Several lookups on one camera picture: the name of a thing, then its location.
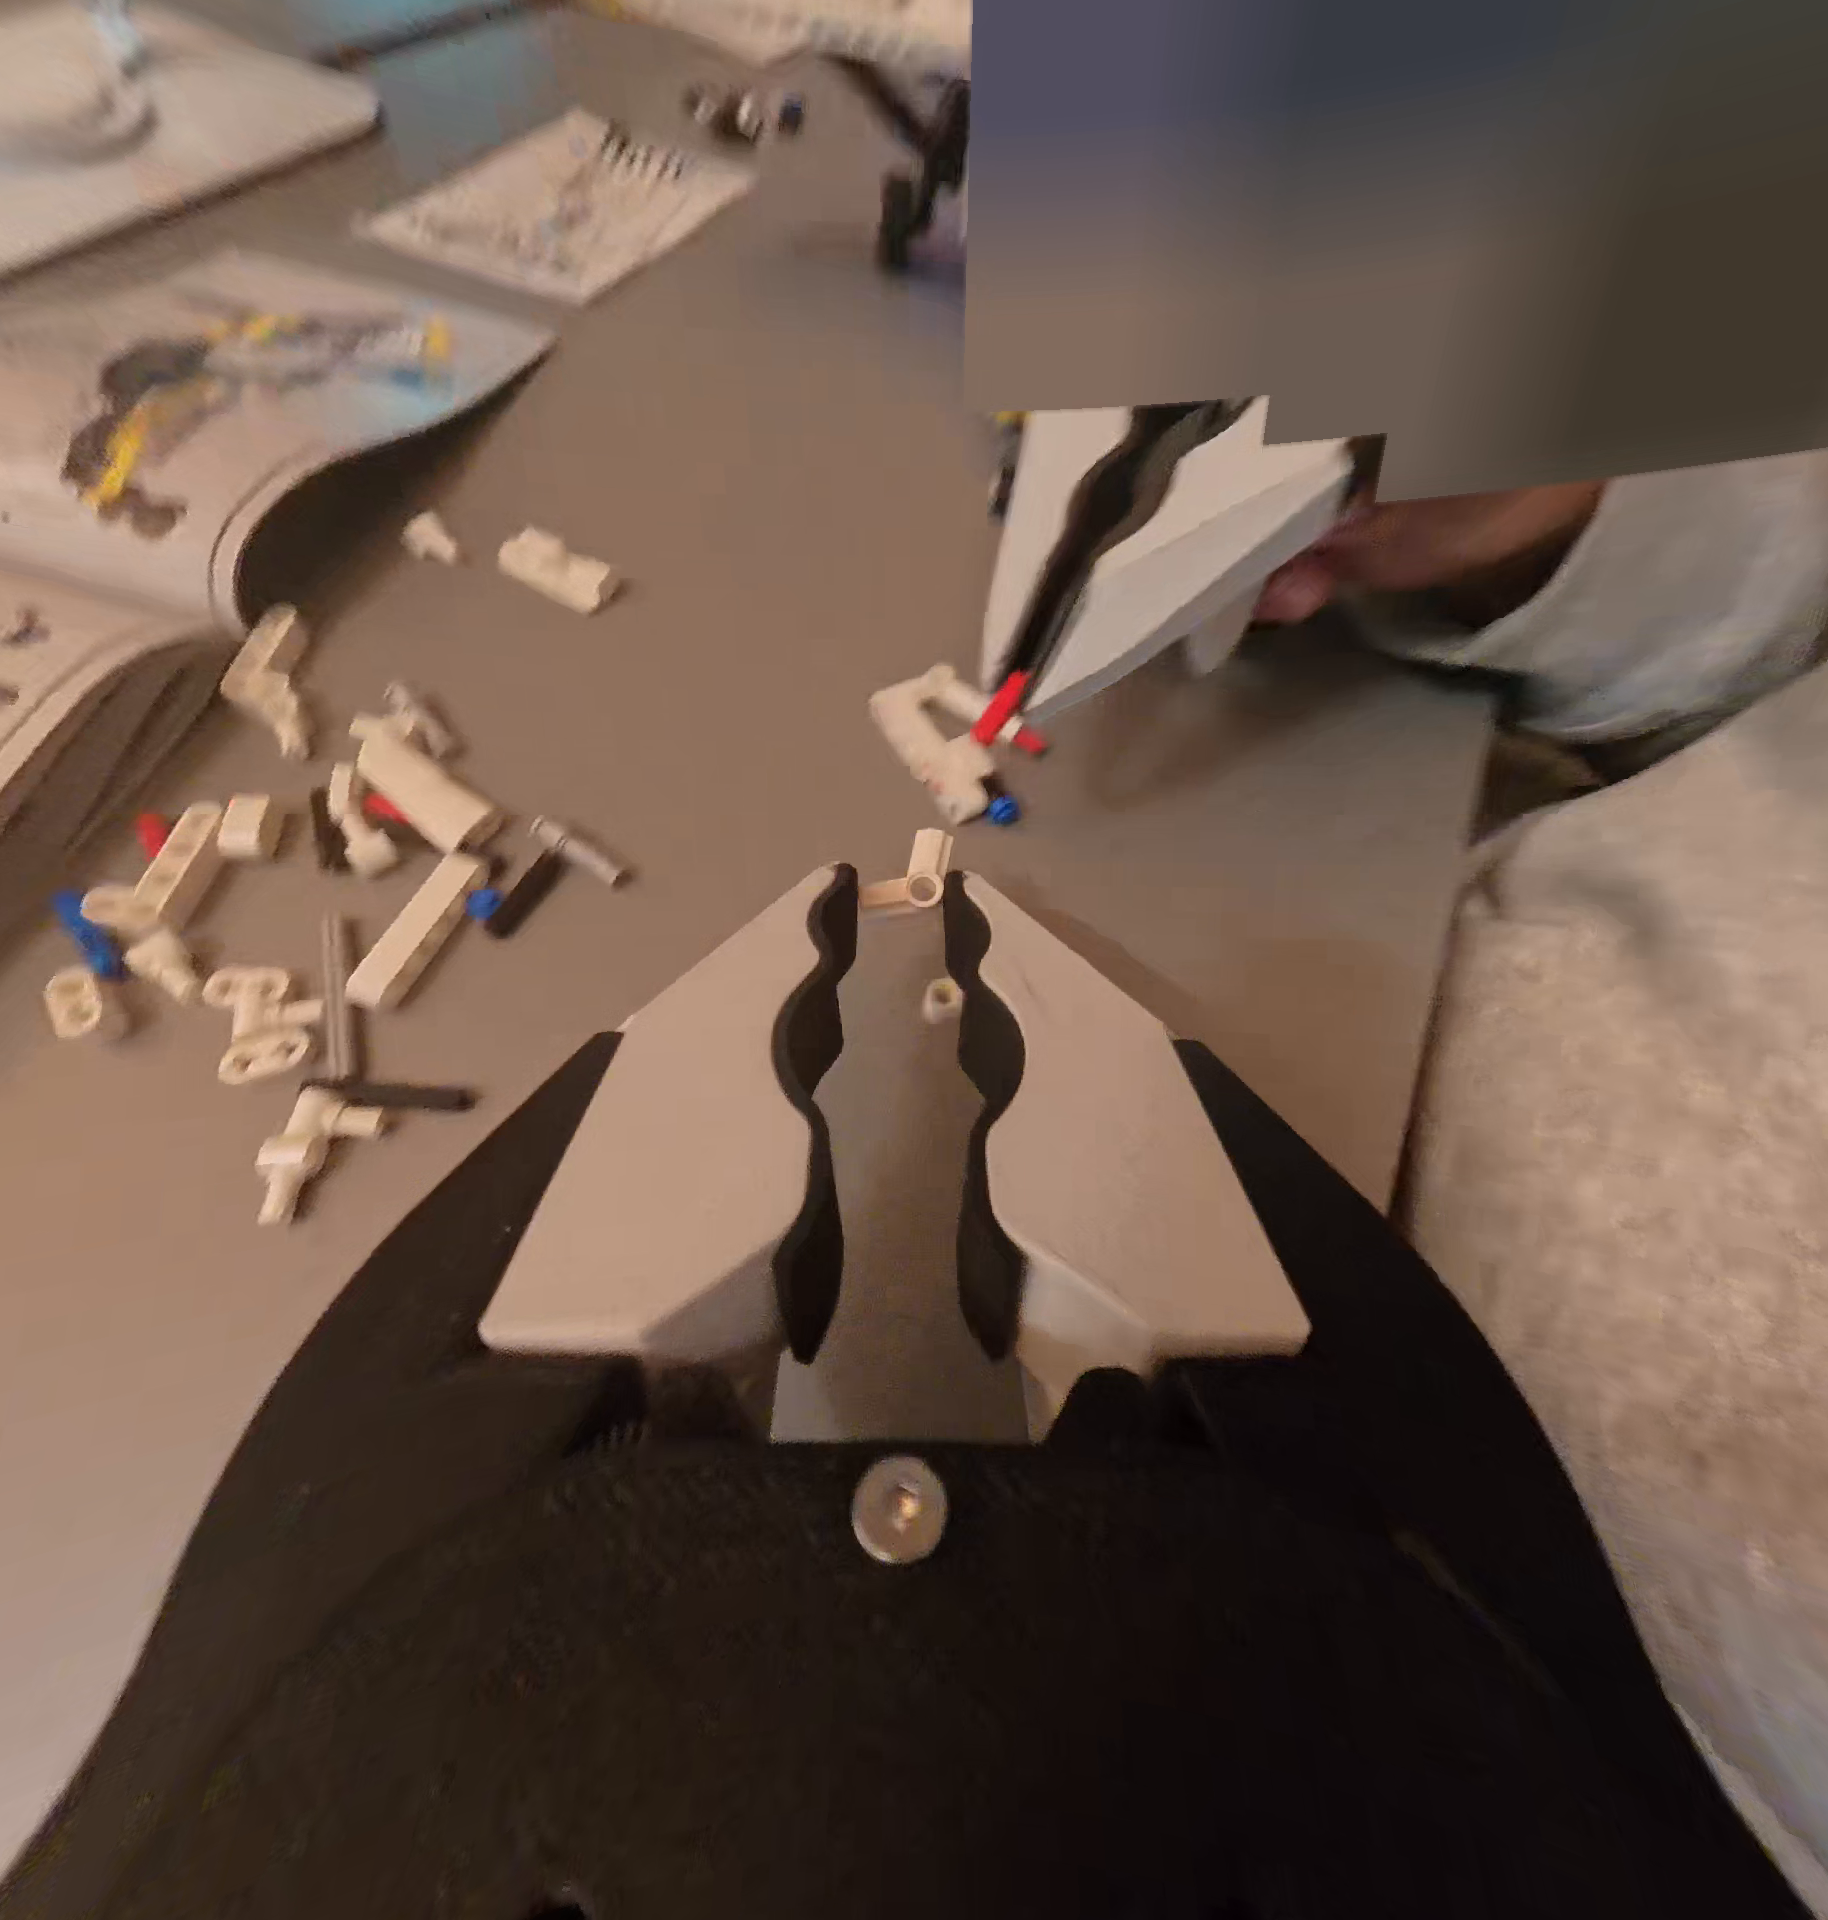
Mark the pile of lego pieces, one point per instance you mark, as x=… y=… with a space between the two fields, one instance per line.
x=420 y=908

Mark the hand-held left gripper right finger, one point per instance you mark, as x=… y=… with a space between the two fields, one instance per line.
x=1154 y=1202

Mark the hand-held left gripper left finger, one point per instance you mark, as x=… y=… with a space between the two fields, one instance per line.
x=644 y=1202

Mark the white folding stand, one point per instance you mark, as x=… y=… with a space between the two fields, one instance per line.
x=225 y=137

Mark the white two-hole lego panel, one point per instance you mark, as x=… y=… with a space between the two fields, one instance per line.
x=555 y=567

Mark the white lego arm assembly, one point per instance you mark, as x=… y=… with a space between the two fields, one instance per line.
x=929 y=752

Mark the zebra striped sticker sheet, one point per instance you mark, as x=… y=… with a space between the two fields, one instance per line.
x=555 y=211

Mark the lego instruction booklet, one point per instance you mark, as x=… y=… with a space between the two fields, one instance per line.
x=103 y=450

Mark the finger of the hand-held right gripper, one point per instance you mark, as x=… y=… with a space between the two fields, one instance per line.
x=1214 y=569
x=1037 y=525

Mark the short red lego pin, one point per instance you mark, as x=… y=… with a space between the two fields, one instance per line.
x=998 y=708

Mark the yellow white lego airplane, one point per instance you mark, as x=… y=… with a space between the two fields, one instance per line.
x=907 y=193

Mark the white angled lego connector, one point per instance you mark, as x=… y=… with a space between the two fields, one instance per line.
x=912 y=889

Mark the small black and blue assembly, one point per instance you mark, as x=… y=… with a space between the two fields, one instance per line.
x=743 y=108

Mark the person's right forearm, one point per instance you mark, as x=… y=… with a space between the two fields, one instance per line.
x=1680 y=599

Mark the small white lego connector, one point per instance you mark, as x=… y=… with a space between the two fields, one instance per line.
x=430 y=537

